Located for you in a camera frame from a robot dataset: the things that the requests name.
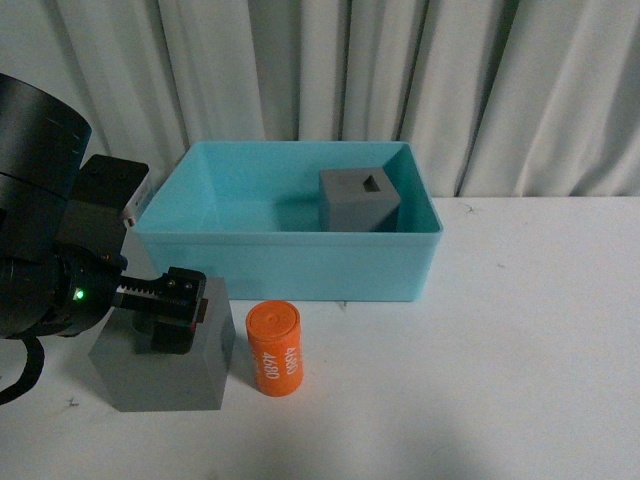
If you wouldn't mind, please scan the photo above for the blue plastic box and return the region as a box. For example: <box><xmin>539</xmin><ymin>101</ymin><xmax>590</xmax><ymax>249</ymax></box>
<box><xmin>134</xmin><ymin>141</ymin><xmax>443</xmax><ymax>302</ymax></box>

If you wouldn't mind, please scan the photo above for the black gripper finger cube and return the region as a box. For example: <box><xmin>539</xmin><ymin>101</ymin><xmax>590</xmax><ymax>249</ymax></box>
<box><xmin>150</xmin><ymin>323</ymin><xmax>195</xmax><ymax>355</ymax></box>

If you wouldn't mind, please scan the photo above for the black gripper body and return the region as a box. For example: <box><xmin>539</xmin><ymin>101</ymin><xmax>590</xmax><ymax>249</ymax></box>
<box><xmin>52</xmin><ymin>200</ymin><xmax>206</xmax><ymax>336</ymax></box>

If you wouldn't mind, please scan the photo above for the black cable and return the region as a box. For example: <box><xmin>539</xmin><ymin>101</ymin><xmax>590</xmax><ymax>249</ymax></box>
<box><xmin>0</xmin><ymin>336</ymin><xmax>46</xmax><ymax>407</ymax></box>

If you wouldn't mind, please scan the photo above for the white pleated curtain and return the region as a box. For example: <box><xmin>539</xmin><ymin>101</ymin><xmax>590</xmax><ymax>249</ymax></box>
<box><xmin>1</xmin><ymin>1</ymin><xmax>639</xmax><ymax>197</ymax></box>

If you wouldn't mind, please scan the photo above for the gray cube with square hole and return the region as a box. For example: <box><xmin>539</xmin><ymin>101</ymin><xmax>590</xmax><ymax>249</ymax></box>
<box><xmin>319</xmin><ymin>167</ymin><xmax>401</xmax><ymax>232</ymax></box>

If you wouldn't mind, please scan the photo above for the gray cube with round hole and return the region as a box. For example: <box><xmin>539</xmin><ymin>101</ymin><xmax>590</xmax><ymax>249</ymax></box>
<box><xmin>89</xmin><ymin>277</ymin><xmax>235</xmax><ymax>412</ymax></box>

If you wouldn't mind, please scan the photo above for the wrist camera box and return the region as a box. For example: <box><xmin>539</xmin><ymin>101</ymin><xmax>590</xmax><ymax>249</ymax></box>
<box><xmin>71</xmin><ymin>154</ymin><xmax>154</xmax><ymax>227</ymax></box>

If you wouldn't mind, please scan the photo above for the orange cylinder with numbers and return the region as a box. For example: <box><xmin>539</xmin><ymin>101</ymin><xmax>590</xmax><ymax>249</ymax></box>
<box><xmin>245</xmin><ymin>300</ymin><xmax>304</xmax><ymax>397</ymax></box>

